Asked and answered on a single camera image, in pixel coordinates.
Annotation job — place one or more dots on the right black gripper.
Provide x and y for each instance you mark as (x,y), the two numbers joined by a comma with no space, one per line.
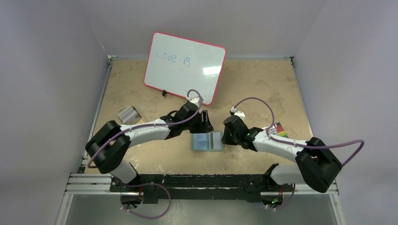
(228,132)

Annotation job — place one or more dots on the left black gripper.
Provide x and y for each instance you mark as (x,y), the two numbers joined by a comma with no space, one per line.
(203,125)

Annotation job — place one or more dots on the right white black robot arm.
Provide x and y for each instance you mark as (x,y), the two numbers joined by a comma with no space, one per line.
(314,164)

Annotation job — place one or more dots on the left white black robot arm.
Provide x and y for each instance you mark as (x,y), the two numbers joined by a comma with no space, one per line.
(109,145)

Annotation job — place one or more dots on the stack of credit cards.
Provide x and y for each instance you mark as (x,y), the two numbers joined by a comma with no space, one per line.
(129,114)

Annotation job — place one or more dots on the colourful marker pack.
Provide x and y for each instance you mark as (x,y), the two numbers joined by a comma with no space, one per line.
(276,129)

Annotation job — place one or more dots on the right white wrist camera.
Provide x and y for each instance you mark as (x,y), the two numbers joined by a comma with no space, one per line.
(235,112)

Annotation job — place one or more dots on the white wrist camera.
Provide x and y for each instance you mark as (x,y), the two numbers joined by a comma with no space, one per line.
(195,100)
(235,112)

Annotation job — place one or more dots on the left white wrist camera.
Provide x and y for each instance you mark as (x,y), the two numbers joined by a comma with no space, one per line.
(195,100)

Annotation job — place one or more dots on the white board with red frame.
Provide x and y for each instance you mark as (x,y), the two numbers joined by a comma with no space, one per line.
(177,65)

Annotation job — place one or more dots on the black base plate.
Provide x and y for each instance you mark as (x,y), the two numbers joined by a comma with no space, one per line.
(252,188)

